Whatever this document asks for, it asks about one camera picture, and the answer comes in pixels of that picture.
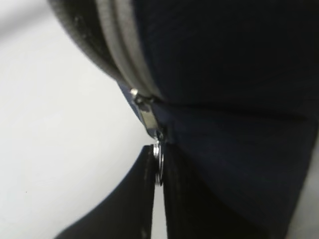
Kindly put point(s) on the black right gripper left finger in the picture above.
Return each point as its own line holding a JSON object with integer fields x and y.
{"x": 127, "y": 212}

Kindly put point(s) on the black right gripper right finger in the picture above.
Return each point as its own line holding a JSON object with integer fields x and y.
{"x": 221, "y": 198}

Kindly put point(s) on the navy blue lunch bag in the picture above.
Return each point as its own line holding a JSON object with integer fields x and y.
{"x": 217, "y": 77}

